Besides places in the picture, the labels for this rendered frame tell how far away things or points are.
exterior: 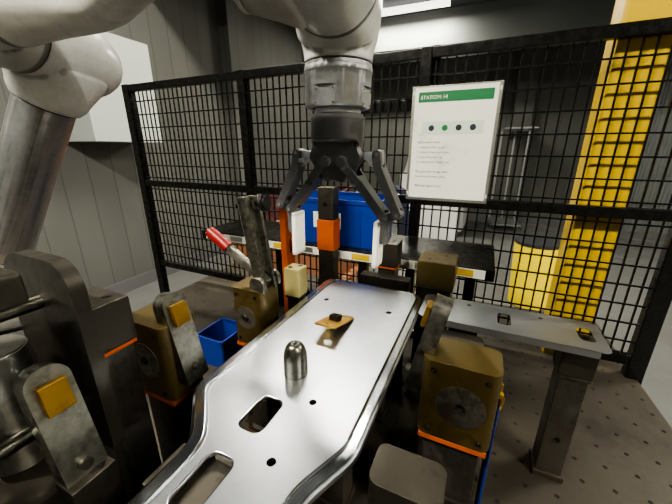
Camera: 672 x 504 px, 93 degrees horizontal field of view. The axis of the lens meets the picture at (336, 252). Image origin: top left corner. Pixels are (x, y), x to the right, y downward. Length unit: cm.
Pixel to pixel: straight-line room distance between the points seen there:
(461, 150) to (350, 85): 59
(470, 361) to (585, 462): 50
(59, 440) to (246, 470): 17
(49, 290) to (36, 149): 51
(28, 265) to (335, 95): 38
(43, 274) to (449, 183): 88
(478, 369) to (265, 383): 26
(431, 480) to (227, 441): 21
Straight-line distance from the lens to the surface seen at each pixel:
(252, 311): 60
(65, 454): 43
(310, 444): 38
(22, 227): 97
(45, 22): 65
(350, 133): 44
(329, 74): 44
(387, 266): 77
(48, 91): 84
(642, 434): 104
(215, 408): 44
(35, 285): 45
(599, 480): 88
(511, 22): 572
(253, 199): 56
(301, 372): 45
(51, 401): 40
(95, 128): 294
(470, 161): 98
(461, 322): 61
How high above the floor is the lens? 129
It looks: 18 degrees down
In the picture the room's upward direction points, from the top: straight up
